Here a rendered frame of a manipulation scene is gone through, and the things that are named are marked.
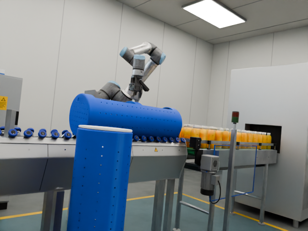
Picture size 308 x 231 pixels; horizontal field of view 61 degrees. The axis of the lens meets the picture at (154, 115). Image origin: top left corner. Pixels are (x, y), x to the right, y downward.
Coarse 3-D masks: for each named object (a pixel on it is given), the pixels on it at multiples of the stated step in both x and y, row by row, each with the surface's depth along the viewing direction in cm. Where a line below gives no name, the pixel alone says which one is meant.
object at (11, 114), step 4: (8, 112) 144; (12, 112) 141; (16, 112) 142; (8, 116) 144; (12, 116) 141; (16, 116) 143; (8, 120) 143; (12, 120) 141; (16, 120) 143; (8, 124) 142; (12, 124) 141; (16, 124) 143; (8, 128) 141; (12, 128) 141; (4, 132) 147; (4, 136) 146
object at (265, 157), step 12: (192, 156) 290; (264, 156) 309; (276, 156) 332; (192, 168) 245; (264, 168) 317; (180, 180) 272; (264, 180) 316; (180, 192) 272; (264, 192) 315; (180, 204) 272; (264, 204) 315
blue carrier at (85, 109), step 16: (80, 96) 172; (80, 112) 170; (96, 112) 165; (112, 112) 173; (128, 112) 183; (144, 112) 193; (160, 112) 206; (176, 112) 221; (128, 128) 184; (144, 128) 193; (160, 128) 204; (176, 128) 216
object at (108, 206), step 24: (96, 144) 123; (120, 144) 126; (96, 168) 122; (120, 168) 127; (72, 192) 128; (96, 192) 122; (120, 192) 128; (72, 216) 125; (96, 216) 122; (120, 216) 129
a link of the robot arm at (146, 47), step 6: (144, 42) 258; (126, 48) 213; (132, 48) 223; (138, 48) 232; (144, 48) 244; (150, 48) 258; (120, 54) 214; (126, 54) 212; (132, 54) 213; (138, 54) 231; (126, 60) 215
